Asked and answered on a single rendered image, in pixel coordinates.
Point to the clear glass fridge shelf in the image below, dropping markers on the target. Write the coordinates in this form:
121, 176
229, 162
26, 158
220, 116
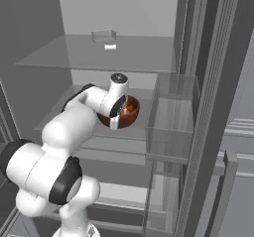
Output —
99, 57
135, 132

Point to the brown bowl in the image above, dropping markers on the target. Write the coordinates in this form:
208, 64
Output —
129, 119

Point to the grey fridge drawer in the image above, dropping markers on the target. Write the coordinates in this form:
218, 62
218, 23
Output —
122, 168

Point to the clear fridge door bin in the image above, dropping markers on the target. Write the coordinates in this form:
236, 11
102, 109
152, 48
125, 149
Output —
162, 201
172, 128

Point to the small white block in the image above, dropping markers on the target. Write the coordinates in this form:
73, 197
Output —
110, 47

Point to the clear plastic container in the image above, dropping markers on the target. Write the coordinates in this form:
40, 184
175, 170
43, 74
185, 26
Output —
104, 35

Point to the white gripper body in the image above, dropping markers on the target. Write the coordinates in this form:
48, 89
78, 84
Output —
114, 122

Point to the grey cupboard door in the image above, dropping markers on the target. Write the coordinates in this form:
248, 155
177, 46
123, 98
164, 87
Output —
238, 194

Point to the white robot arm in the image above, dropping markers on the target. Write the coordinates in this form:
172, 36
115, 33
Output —
49, 168

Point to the orange chicken drumstick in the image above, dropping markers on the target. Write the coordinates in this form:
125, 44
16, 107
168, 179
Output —
131, 107

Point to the grey fridge door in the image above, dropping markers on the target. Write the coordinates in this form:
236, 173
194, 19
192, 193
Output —
211, 82

